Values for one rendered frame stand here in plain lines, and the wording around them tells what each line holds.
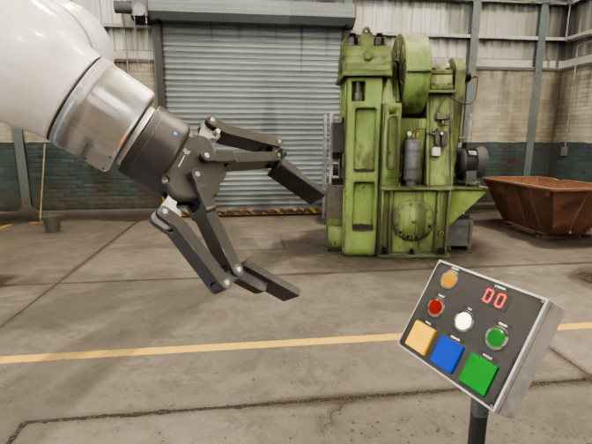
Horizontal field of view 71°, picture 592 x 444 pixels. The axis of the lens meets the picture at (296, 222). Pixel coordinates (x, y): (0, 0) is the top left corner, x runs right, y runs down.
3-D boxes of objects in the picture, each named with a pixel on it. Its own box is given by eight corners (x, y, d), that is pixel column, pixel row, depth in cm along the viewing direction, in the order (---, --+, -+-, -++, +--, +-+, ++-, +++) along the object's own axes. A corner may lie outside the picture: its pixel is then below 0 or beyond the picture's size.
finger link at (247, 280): (226, 259, 40) (216, 286, 38) (268, 282, 42) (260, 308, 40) (219, 262, 41) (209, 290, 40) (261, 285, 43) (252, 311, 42)
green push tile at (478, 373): (483, 396, 93) (497, 366, 94) (457, 379, 100) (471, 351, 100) (487, 398, 94) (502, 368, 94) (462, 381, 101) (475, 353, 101)
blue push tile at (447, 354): (450, 374, 102) (463, 346, 102) (428, 359, 109) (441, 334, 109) (454, 376, 103) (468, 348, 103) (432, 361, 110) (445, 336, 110)
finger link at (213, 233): (202, 166, 40) (189, 169, 39) (249, 270, 40) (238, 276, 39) (186, 182, 43) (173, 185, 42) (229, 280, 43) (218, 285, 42)
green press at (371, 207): (335, 262, 524) (340, 17, 466) (318, 240, 643) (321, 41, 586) (496, 256, 549) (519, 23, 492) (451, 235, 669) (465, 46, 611)
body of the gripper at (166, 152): (143, 125, 45) (215, 173, 48) (104, 185, 40) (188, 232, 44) (167, 85, 39) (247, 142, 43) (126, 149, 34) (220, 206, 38)
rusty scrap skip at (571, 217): (546, 247, 600) (553, 188, 583) (476, 221, 784) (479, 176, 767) (621, 244, 614) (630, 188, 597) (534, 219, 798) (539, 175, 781)
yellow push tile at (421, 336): (422, 355, 111) (434, 330, 111) (404, 343, 118) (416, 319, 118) (426, 357, 112) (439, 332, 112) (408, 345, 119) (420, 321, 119)
